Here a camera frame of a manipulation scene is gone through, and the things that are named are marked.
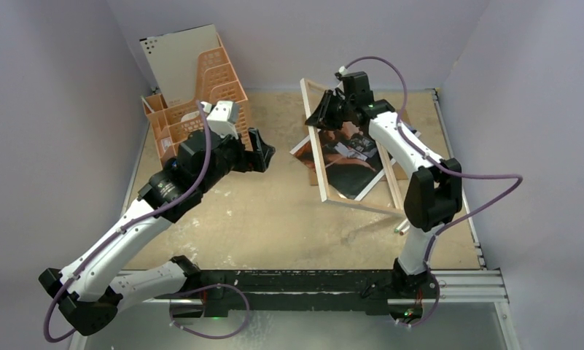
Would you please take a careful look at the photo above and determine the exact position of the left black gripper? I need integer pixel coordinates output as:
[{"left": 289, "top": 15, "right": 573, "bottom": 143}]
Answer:
[{"left": 198, "top": 127, "right": 273, "bottom": 194}]

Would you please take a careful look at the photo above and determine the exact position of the printed photo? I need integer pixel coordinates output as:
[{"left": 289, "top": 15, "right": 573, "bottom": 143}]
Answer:
[{"left": 317, "top": 122, "right": 384, "bottom": 201}]

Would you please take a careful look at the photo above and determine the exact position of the white wooden picture frame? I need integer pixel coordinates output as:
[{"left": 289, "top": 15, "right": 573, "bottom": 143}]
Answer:
[{"left": 300, "top": 77, "right": 406, "bottom": 216}]

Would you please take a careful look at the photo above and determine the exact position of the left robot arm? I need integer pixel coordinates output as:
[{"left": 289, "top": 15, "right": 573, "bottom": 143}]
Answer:
[{"left": 39, "top": 128, "right": 276, "bottom": 336}]

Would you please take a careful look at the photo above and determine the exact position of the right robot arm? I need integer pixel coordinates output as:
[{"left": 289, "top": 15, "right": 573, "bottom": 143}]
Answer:
[{"left": 300, "top": 71, "right": 463, "bottom": 297}]

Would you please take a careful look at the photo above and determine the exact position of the brown cardboard backing board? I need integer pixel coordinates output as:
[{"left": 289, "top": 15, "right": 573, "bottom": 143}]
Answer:
[{"left": 308, "top": 111, "right": 410, "bottom": 186}]

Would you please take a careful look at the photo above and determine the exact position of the orange plastic file organizer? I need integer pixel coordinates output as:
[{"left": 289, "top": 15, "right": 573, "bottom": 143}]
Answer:
[{"left": 141, "top": 39, "right": 252, "bottom": 165}]

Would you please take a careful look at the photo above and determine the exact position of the green capped marker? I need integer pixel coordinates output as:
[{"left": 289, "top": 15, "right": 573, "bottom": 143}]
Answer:
[{"left": 394, "top": 219, "right": 410, "bottom": 235}]

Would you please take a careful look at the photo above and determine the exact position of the beige perforated folder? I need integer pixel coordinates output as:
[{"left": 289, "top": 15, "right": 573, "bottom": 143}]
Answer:
[{"left": 139, "top": 24, "right": 219, "bottom": 106}]

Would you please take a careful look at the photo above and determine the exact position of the red capped marker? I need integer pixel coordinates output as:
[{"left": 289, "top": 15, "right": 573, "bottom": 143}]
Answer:
[{"left": 398, "top": 223, "right": 410, "bottom": 236}]

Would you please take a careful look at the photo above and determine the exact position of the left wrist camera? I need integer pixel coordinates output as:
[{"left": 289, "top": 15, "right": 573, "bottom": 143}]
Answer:
[{"left": 207, "top": 101, "right": 240, "bottom": 139}]

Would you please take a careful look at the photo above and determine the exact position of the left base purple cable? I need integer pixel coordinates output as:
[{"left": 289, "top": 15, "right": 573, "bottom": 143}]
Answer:
[{"left": 168, "top": 281, "right": 252, "bottom": 340}]

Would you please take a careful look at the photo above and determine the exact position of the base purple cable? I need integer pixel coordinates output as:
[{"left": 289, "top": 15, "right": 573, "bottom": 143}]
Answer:
[
  {"left": 395, "top": 270, "right": 443, "bottom": 330},
  {"left": 168, "top": 281, "right": 252, "bottom": 340}
]

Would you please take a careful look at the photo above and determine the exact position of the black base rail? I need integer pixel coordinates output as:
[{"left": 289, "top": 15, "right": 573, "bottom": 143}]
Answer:
[{"left": 162, "top": 257, "right": 440, "bottom": 320}]

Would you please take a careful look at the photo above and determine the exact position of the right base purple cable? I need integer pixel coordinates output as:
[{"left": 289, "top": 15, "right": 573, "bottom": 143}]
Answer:
[{"left": 395, "top": 270, "right": 443, "bottom": 330}]

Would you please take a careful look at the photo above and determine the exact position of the aluminium table frame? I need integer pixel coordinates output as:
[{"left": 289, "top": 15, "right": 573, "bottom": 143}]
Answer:
[{"left": 66, "top": 88, "right": 521, "bottom": 350}]

